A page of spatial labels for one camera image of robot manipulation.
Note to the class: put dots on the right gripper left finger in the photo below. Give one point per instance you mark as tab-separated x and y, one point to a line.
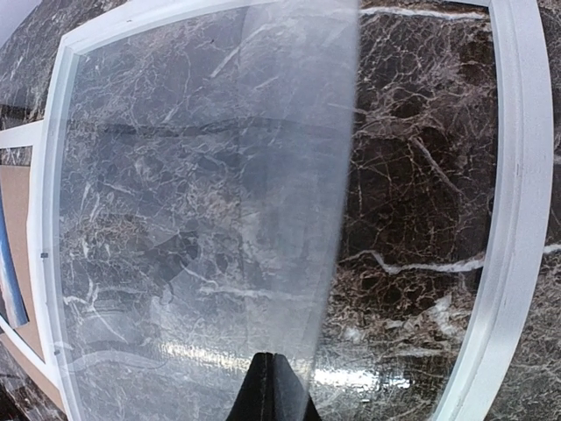
255	399

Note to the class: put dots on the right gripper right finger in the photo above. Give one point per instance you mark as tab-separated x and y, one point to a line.
292	402

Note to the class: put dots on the clear acrylic sheet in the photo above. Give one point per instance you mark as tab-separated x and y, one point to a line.
198	159

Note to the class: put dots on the white picture frame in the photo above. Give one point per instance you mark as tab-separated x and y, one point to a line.
445	211

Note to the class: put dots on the landscape photo print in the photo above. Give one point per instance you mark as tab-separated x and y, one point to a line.
14	307

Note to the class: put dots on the white photo mat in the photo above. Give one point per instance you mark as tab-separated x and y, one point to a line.
43	373

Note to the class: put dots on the brown cardboard backing board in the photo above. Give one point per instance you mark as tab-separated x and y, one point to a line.
15	195

